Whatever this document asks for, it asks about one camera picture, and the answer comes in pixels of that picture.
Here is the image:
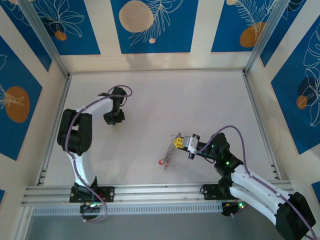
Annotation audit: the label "silver key ring chain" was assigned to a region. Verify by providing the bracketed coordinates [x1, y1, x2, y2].
[158, 131, 183, 171]

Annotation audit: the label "black controller box with LED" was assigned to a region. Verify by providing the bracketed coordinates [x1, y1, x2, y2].
[221, 199, 247, 219]
[79, 201, 101, 221]

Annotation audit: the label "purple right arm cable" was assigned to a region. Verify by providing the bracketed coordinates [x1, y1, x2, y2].
[196, 125, 318, 240]

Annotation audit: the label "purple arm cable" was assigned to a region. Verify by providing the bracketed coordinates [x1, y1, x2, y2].
[196, 125, 318, 240]
[63, 85, 133, 223]

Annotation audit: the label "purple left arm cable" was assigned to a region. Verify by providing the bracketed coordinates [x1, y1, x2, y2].
[63, 85, 133, 223]

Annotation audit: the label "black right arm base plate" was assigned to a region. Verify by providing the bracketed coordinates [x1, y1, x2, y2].
[201, 183, 226, 201]

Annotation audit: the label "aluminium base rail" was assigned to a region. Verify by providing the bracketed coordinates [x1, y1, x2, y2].
[21, 181, 293, 207]

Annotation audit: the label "aluminium side rail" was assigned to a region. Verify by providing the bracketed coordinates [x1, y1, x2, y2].
[34, 74, 73, 186]
[241, 70, 283, 181]

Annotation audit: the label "grey slotted cable duct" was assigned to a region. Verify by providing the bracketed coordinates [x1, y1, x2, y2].
[31, 202, 226, 217]

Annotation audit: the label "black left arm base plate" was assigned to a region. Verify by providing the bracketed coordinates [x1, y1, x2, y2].
[69, 185, 116, 203]

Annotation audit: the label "aluminium frame post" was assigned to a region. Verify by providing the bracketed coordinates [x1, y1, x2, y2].
[17, 0, 71, 79]
[242, 0, 308, 76]

